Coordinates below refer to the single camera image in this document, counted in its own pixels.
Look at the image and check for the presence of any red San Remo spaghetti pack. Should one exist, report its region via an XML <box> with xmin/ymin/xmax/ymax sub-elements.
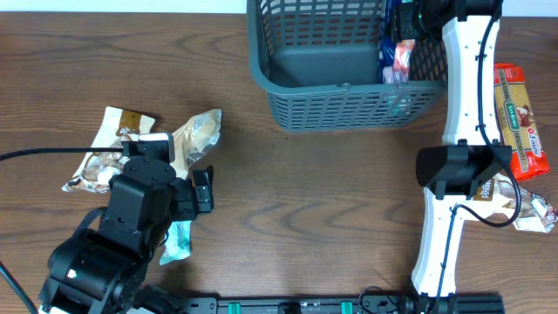
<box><xmin>493</xmin><ymin>63</ymin><xmax>550</xmax><ymax>181</ymax></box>

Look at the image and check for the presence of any beige snack bag left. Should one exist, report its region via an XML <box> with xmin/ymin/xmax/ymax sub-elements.
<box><xmin>61</xmin><ymin>106</ymin><xmax>157</xmax><ymax>195</ymax></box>

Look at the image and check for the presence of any teal white snack packet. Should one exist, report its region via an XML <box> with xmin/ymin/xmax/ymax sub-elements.
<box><xmin>160</xmin><ymin>221</ymin><xmax>192</xmax><ymax>265</ymax></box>

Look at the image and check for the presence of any grey plastic lattice basket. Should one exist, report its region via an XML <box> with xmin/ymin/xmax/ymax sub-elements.
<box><xmin>247</xmin><ymin>0</ymin><xmax>447</xmax><ymax>132</ymax></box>

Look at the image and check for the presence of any black camera cable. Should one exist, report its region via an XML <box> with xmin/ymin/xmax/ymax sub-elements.
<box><xmin>0</xmin><ymin>147</ymin><xmax>124</xmax><ymax>162</ymax></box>

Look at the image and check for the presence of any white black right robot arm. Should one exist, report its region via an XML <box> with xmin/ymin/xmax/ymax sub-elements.
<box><xmin>388</xmin><ymin>1</ymin><xmax>518</xmax><ymax>299</ymax></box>

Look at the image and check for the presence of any beige brown snack bag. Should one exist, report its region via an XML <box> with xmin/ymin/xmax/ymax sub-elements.
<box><xmin>468</xmin><ymin>174</ymin><xmax>557</xmax><ymax>233</ymax></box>

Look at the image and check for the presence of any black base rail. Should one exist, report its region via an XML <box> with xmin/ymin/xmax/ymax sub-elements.
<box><xmin>139</xmin><ymin>285</ymin><xmax>506</xmax><ymax>314</ymax></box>

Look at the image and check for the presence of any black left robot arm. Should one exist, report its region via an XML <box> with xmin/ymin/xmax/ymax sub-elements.
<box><xmin>39</xmin><ymin>157</ymin><xmax>214</xmax><ymax>313</ymax></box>

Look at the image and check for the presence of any crumpled beige snack bag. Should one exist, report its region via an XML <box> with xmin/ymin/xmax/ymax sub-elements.
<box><xmin>171</xmin><ymin>109</ymin><xmax>222</xmax><ymax>179</ymax></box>

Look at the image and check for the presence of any blue Kleenex tissue pack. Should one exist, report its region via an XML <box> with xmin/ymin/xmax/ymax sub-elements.
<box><xmin>378</xmin><ymin>0</ymin><xmax>416</xmax><ymax>84</ymax></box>

